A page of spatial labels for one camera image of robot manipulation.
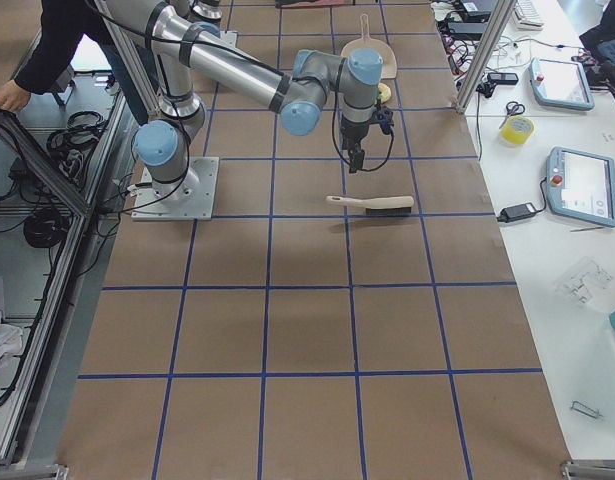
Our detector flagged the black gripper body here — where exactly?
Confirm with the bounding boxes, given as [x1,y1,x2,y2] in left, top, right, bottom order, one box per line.
[340,118,370,151]

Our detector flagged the yellow sponge trash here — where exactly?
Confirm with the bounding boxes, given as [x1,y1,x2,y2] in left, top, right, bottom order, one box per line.
[377,83,392,103]

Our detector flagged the beige hand brush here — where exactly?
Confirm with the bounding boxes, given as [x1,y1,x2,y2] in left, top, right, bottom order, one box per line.
[325,196,414,216]

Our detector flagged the beige plastic dustpan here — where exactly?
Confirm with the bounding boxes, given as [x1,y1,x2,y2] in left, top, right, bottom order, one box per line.
[340,13,398,79]

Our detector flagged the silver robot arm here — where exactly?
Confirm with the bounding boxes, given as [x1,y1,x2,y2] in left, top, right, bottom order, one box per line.
[87,1,394,210]

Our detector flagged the yellow tape roll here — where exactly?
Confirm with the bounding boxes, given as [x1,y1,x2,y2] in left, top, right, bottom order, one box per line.
[500,115,534,146]

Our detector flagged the small black power brick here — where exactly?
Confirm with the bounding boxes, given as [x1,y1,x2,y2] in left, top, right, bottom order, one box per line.
[497,202,538,223]

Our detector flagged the far blue teach pendant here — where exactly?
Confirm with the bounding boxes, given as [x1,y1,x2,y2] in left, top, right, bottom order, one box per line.
[528,58,595,111]

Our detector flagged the blue teach pendant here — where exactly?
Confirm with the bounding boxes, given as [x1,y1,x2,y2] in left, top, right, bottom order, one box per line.
[528,58,595,111]
[545,147,615,228]

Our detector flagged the near blue teach pendant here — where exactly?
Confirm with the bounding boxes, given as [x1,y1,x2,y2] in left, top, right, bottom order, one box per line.
[545,147,615,228]

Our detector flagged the clear plastic bag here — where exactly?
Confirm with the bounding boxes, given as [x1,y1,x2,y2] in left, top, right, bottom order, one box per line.
[555,257,614,305]

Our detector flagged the person in black shirt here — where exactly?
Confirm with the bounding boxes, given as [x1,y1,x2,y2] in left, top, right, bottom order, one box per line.
[0,1,149,125]

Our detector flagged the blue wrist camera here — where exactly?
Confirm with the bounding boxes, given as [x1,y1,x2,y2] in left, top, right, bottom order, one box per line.
[375,103,394,135]

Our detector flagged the black handled scissors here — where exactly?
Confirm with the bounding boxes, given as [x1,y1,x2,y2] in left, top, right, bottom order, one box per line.
[499,101,526,128]

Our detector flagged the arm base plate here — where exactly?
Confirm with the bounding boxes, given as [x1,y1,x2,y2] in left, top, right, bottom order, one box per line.
[130,156,220,221]

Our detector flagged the aluminium frame post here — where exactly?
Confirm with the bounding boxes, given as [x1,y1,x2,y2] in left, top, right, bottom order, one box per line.
[455,0,515,114]

